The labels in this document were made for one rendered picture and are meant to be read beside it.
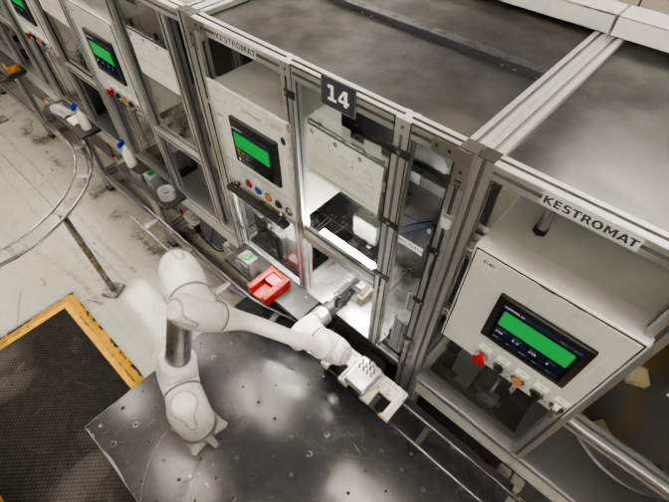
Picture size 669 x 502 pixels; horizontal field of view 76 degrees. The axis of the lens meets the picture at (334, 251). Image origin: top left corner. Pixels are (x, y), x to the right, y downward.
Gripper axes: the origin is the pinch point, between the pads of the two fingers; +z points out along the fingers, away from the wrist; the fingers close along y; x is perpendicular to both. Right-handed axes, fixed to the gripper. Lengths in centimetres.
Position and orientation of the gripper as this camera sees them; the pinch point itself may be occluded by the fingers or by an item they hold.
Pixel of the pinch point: (355, 284)
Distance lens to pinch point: 198.3
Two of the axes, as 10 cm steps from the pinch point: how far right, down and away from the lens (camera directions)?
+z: 6.7, -5.7, 4.7
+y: 0.0, -6.3, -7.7
